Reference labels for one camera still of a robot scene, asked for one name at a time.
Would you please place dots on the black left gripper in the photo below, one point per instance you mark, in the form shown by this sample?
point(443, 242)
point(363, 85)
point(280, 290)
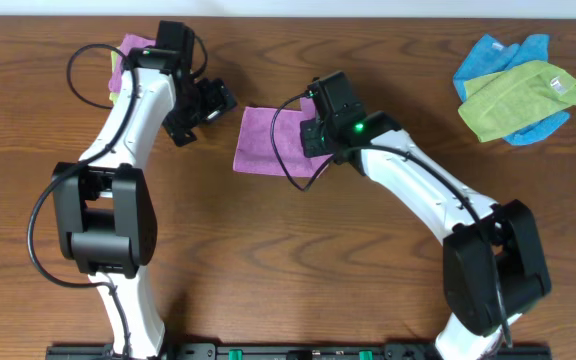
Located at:
point(188, 118)

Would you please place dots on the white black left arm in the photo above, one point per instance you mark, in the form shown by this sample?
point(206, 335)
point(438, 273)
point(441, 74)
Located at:
point(105, 217)

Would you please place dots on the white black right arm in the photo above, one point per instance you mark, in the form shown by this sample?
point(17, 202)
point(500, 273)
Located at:
point(494, 267)

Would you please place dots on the folded green cloth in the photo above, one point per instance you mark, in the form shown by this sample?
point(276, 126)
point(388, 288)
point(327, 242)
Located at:
point(114, 84)

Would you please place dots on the blue cloth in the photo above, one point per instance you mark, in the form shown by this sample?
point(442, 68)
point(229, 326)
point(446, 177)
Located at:
point(488, 56)

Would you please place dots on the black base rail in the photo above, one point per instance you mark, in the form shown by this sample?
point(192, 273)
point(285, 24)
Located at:
point(209, 351)

